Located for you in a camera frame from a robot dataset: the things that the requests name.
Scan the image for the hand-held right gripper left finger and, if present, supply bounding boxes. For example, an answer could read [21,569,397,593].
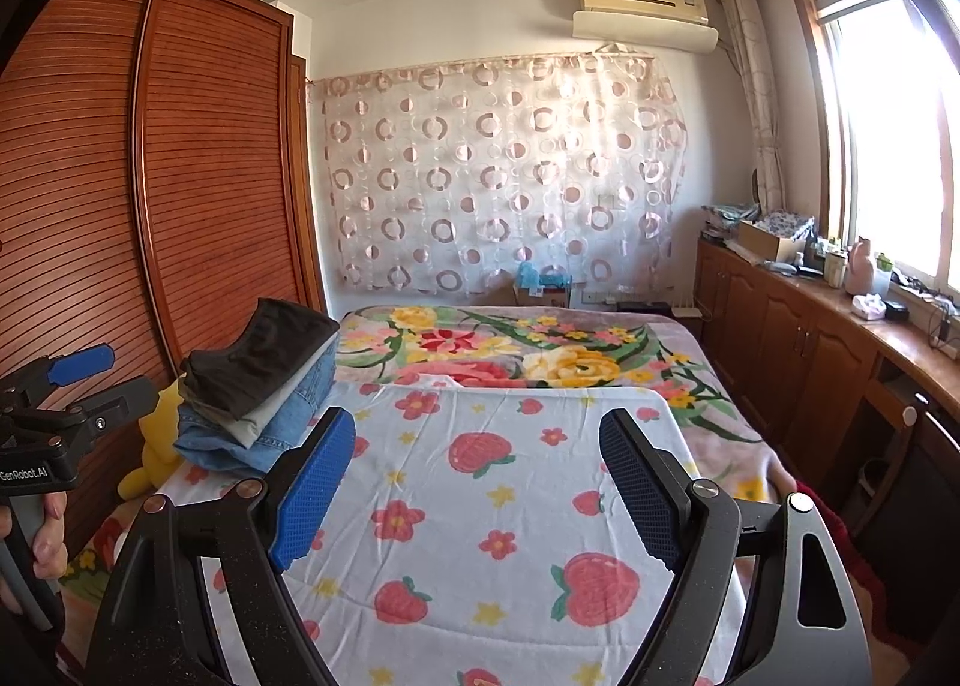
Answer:
[86,405,357,686]

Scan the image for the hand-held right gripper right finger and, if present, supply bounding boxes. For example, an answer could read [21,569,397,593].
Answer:
[598,407,875,686]

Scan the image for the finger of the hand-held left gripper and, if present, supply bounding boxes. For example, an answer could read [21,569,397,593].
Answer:
[0,377,160,446]
[0,343,117,406]

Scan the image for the black pants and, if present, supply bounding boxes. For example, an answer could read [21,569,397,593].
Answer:
[180,297,340,425]

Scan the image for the olive green folded pants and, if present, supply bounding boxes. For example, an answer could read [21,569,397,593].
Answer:
[225,337,338,447]

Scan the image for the person's left hand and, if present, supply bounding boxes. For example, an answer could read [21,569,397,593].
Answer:
[34,491,70,583]

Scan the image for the yellow plush toy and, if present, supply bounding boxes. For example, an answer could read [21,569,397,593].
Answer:
[118,378,188,500]

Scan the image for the blue folded jeans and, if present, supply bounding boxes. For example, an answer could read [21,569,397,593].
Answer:
[174,356,338,477]

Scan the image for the strawberry printed white sheet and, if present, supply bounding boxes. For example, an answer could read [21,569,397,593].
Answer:
[161,386,751,686]

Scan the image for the floral blanket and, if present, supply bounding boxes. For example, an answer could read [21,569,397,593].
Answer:
[56,303,796,582]

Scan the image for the long wooden cabinet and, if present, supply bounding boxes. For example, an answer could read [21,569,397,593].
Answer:
[694,236,960,582]

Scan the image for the small cardboard box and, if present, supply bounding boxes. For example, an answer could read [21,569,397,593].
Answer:
[512,285,572,308]

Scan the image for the wooden louvered wardrobe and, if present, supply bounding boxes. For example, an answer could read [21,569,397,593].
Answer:
[0,0,327,507]

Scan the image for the blue plastic bag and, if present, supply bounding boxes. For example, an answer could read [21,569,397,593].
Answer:
[516,262,571,293]

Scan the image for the open cardboard box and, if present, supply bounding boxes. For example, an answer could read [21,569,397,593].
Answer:
[739,215,817,266]

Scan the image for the pile of printed papers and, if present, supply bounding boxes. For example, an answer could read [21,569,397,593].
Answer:
[700,202,760,241]

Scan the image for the black power adapter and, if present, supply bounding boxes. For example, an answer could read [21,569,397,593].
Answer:
[928,303,959,350]

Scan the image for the circle patterned sheer curtain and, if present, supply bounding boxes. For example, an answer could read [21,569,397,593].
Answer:
[311,52,689,297]

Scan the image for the white patterned window curtain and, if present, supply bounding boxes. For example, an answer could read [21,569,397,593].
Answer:
[718,0,787,211]

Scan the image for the wooden framed window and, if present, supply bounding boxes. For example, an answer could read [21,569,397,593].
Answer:
[787,0,960,297]

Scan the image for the white air conditioner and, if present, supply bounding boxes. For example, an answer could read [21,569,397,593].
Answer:
[571,0,719,53]

